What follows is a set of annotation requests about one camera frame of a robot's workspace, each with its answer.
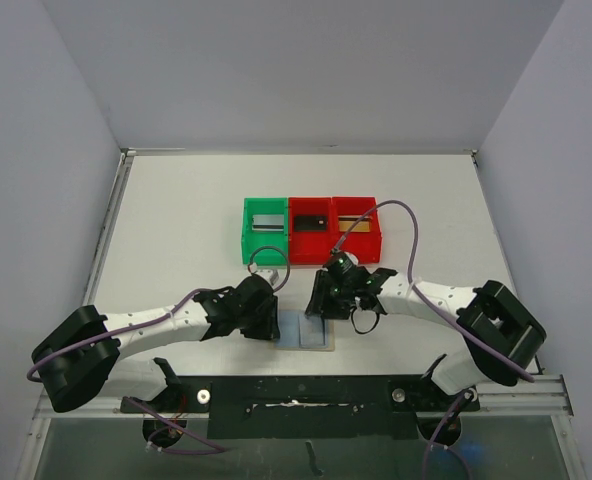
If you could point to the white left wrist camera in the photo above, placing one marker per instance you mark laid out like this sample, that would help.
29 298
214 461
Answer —
271 276

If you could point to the beige leather card holder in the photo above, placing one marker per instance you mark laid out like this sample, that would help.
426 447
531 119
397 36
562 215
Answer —
288 323

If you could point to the gold card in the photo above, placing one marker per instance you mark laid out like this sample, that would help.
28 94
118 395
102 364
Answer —
354 224

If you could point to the silver card in green bin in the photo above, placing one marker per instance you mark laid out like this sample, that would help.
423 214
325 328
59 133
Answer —
268 223

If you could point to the red right plastic bin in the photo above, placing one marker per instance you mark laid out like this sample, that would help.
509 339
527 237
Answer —
364 241

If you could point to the red plastic bin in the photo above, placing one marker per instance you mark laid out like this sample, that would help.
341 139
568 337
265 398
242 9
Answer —
310 233
364 241

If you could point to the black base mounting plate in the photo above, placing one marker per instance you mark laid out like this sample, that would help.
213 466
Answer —
301 407

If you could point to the green plastic bin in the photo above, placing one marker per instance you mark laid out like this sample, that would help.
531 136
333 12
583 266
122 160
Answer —
264 234

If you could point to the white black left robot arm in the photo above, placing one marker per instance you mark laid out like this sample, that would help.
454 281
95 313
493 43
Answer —
92 354

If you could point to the black card in red bin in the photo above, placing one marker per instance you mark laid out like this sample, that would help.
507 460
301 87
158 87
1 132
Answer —
310 223

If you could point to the aluminium frame rail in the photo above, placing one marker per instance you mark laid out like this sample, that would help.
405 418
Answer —
547 396

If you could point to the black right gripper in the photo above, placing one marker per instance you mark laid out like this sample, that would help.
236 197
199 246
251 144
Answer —
323 301

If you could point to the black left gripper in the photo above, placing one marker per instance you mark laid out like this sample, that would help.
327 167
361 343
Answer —
268 323

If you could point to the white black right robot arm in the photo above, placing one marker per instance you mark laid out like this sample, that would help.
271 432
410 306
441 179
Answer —
501 336

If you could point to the red middle plastic bin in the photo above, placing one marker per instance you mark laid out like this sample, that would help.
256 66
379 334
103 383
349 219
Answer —
310 233

